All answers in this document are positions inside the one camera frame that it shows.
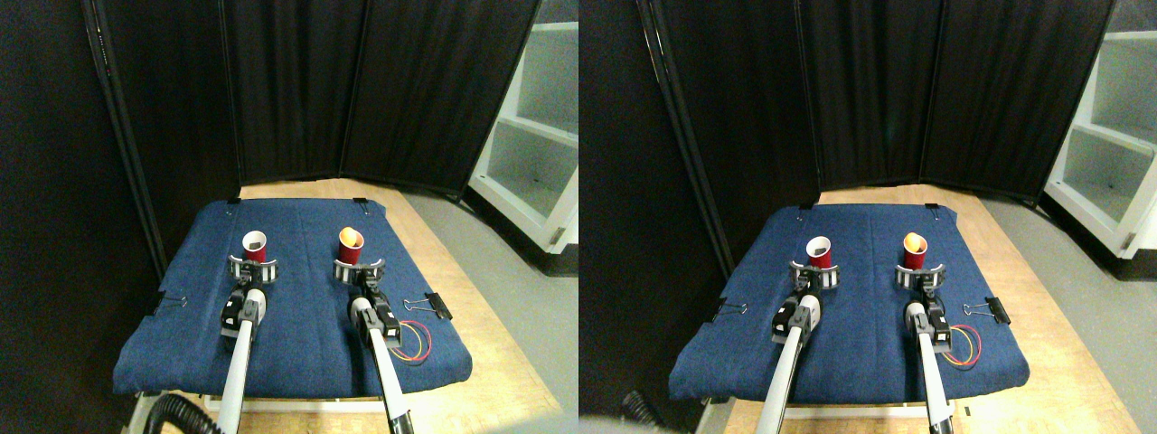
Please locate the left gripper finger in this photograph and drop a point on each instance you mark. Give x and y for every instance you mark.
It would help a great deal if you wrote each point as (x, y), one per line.
(830, 279)
(799, 275)
(269, 274)
(238, 269)

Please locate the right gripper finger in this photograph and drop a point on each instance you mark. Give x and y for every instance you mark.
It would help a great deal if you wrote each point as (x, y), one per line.
(375, 270)
(343, 272)
(935, 275)
(905, 277)

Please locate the red cup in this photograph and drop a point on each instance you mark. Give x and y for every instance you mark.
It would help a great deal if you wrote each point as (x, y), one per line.
(351, 257)
(256, 251)
(820, 258)
(915, 260)

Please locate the orange ball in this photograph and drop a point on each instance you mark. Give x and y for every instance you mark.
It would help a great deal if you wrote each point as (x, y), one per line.
(351, 239)
(914, 242)

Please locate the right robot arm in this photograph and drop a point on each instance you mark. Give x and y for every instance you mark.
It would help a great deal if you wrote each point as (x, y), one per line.
(387, 380)
(932, 389)

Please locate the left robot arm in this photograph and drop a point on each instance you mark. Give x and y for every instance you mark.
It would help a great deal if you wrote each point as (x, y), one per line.
(785, 389)
(237, 380)

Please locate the dark blue cloth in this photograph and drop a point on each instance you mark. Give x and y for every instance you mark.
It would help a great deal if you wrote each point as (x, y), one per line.
(307, 334)
(868, 344)

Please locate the white shelf unit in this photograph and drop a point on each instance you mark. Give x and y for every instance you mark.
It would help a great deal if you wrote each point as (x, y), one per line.
(1112, 172)
(533, 172)

